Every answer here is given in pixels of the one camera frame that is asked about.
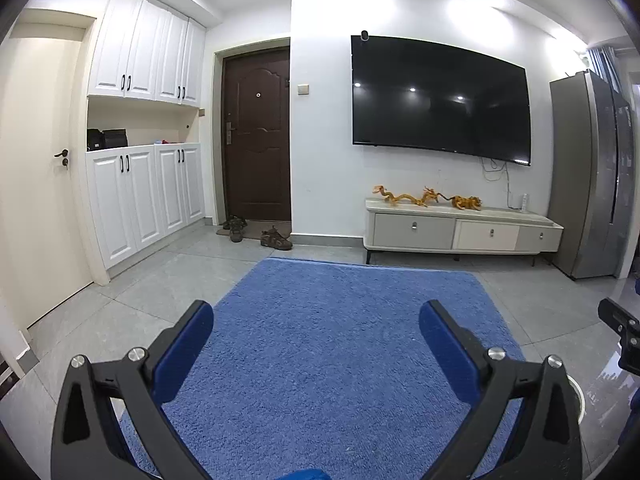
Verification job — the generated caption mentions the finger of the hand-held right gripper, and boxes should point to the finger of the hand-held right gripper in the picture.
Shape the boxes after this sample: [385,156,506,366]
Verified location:
[598,297,640,346]

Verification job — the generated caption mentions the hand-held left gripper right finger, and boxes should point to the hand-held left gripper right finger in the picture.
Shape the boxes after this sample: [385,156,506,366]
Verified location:
[419,300,584,480]

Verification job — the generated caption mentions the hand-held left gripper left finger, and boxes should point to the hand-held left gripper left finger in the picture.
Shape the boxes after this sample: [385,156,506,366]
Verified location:
[50,300,216,480]

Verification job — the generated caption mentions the blue rug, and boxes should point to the blue rug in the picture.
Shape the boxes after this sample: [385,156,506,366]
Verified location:
[120,257,527,480]

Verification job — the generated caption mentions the white television cabinet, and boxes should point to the white television cabinet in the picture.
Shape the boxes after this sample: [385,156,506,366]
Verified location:
[363,198,565,267]

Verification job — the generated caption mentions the grey refrigerator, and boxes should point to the grey refrigerator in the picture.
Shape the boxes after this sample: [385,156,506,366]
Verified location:
[548,68,637,281]

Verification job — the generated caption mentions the golden tiger ornament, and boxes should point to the golden tiger ornament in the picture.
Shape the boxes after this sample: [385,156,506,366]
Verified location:
[446,194,484,212]

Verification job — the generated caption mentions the golden dragon ornament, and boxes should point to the golden dragon ornament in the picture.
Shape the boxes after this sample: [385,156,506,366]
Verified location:
[372,184,448,209]

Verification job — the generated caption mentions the white built-in cabinet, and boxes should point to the white built-in cabinet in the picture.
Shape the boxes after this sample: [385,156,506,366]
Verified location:
[85,0,207,272]

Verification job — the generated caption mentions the brown entry door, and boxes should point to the brown entry door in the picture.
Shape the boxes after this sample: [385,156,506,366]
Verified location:
[221,45,293,224]

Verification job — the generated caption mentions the cream interior door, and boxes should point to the cream interior door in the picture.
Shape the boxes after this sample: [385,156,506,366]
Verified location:
[0,9,99,332]

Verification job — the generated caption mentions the blue curtain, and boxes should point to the blue curtain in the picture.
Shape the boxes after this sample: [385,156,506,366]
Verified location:
[584,44,627,97]

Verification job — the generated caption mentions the white television cables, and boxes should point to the white television cables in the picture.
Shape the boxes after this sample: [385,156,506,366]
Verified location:
[479,155,517,209]

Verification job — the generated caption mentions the black wall television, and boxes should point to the black wall television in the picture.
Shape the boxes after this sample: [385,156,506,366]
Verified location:
[350,34,532,167]

